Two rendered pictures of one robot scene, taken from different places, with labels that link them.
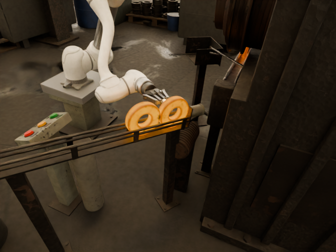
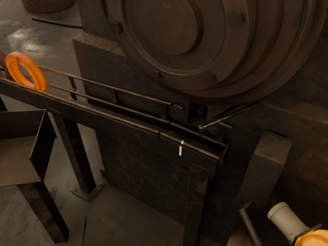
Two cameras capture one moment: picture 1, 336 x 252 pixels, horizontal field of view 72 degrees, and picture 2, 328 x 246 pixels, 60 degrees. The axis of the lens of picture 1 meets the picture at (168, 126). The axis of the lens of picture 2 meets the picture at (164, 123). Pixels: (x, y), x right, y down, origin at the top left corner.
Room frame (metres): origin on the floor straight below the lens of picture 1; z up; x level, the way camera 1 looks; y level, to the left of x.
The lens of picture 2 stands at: (1.19, 0.25, 1.34)
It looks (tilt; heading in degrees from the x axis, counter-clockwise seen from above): 45 degrees down; 280
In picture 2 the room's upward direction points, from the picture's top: straight up
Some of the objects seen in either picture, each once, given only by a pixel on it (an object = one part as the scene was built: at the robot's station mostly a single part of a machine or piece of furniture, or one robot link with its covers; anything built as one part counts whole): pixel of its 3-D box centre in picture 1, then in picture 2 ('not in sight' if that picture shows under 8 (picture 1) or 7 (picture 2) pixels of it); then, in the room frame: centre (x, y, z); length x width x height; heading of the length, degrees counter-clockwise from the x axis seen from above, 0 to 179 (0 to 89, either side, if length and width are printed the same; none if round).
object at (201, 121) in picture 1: (198, 84); (32, 197); (1.79, -0.24, 0.36); 0.26 x 0.20 x 0.72; 14
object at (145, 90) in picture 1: (151, 92); not in sight; (1.04, 0.10, 0.70); 0.09 x 0.08 x 0.07; 34
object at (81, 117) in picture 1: (83, 109); not in sight; (1.61, 0.73, 0.15); 0.40 x 0.40 x 0.31; 69
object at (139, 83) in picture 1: (144, 86); not in sight; (1.10, 0.14, 0.69); 0.09 x 0.06 x 0.09; 124
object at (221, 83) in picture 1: (221, 104); (262, 172); (0.99, -0.26, 0.68); 0.11 x 0.08 x 0.24; 69
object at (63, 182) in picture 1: (57, 166); not in sight; (0.84, 0.60, 0.31); 0.24 x 0.16 x 0.62; 159
